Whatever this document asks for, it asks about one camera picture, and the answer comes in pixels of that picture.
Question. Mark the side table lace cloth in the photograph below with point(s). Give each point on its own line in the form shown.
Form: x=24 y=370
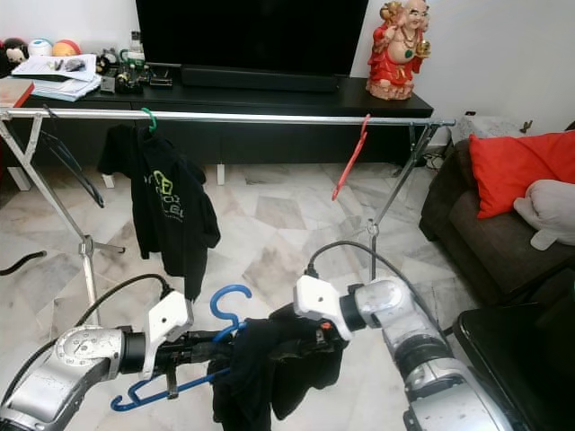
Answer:
x=490 y=130

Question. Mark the green clothes hanger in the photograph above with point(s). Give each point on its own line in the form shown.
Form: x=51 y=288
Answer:
x=154 y=126

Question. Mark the small brass figurine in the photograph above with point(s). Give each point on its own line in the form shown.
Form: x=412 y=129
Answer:
x=526 y=126

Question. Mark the blue plastic clothes hanger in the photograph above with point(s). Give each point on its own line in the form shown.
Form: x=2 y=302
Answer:
x=153 y=392

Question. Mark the black garment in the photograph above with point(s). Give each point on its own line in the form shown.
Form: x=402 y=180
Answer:
x=260 y=377

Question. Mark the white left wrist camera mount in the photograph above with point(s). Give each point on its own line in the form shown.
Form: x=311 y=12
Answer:
x=171 y=323

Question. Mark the white paper stack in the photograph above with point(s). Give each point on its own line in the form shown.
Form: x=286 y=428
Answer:
x=54 y=74

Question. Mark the white teal ball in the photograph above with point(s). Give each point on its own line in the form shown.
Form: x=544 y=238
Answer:
x=39 y=48

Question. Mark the red square cushion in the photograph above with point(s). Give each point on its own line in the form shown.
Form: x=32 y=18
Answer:
x=521 y=171

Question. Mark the red laughing Buddha statue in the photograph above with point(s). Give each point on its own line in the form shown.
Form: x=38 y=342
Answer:
x=397 y=52

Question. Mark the black TV console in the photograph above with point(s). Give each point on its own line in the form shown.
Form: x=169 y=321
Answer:
x=278 y=135

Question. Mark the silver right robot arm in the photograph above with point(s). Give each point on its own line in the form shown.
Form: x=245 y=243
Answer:
x=440 y=359

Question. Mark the dark brown fabric sofa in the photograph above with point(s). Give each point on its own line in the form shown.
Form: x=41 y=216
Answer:
x=485 y=251

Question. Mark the orange ball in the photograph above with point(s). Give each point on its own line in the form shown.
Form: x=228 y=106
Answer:
x=66 y=48

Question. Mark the black ball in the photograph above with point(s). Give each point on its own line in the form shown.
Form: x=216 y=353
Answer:
x=16 y=51

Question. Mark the large black television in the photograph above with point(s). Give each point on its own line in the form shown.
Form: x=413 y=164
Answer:
x=252 y=36

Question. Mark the black t-shirt green logo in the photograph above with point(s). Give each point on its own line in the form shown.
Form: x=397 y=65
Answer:
x=166 y=206

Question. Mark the marble-pattern folding table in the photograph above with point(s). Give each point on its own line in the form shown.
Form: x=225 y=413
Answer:
x=13 y=90

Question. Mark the plain grey plush pillow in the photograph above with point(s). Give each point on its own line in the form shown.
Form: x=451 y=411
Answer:
x=548 y=206

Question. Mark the red plastic clothes hanger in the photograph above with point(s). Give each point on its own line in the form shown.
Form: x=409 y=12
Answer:
x=350 y=159

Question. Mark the small black tray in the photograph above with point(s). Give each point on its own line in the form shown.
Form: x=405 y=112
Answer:
x=159 y=79

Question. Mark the silver clothes rack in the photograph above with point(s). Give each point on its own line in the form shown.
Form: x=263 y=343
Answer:
x=260 y=117

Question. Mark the black soundbar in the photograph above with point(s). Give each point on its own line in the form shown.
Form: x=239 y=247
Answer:
x=260 y=79

